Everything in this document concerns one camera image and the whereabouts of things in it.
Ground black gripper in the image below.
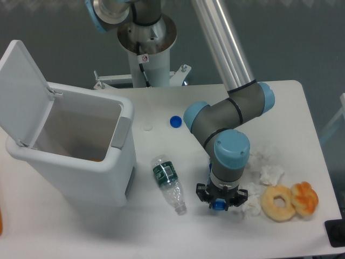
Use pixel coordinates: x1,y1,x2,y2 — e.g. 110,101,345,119
196,182,248,209

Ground blue plastic bottle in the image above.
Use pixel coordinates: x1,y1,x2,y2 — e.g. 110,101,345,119
207,159,226,211

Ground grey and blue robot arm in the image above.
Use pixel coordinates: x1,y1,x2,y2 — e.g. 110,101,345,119
85,1,275,210

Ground clear bottle with green label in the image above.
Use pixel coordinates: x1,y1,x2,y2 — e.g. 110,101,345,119
151,154,187,216

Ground blue bottle cap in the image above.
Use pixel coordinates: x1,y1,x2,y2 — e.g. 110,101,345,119
169,115,182,128

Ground white bottle cap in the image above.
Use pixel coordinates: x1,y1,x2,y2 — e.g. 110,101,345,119
142,122,153,132

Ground crumpled white tissue lower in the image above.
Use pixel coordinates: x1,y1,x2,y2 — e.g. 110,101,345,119
239,182,262,219

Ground crumpled white tissue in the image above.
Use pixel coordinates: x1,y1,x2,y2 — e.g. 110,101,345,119
239,182,262,219
245,145,275,171
260,165,285,186

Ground crumpled white tissue right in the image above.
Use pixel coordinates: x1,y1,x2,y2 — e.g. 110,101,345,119
260,165,285,186

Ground crumpled white tissue upper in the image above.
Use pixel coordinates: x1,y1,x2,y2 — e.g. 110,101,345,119
245,145,275,171

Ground orange glazed bread roll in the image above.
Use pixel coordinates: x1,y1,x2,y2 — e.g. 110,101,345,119
291,181,319,216

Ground black device at table edge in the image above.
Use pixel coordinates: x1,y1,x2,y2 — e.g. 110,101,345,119
325,219,344,248

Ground white trash bin open lid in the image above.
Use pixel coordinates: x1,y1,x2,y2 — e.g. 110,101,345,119
1,40,136,206

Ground orange object at left edge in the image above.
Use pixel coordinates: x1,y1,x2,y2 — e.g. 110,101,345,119
0,208,4,236

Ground ring donut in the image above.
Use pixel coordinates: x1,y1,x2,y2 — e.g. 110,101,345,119
260,185,296,221

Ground black cable on pedestal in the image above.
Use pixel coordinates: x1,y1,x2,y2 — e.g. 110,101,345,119
135,42,151,87

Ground white frame at right edge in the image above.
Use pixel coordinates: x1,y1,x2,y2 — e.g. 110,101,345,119
319,93,344,146

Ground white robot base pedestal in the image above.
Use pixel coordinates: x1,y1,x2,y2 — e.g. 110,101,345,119
94,14,192,89

